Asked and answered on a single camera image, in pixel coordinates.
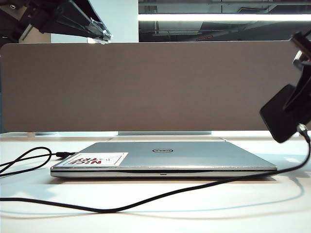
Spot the white red laptop sticker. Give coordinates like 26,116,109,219
62,152,129,167

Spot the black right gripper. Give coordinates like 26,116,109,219
283,31,311,113

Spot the silver Dell laptop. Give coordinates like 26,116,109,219
50,142,278,179

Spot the white ceiling light strip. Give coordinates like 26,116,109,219
138,14,311,22

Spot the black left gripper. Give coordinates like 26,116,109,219
0,0,113,45

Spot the brown desk divider panel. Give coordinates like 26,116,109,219
0,43,311,133

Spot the black charging cable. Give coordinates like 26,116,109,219
0,123,311,214

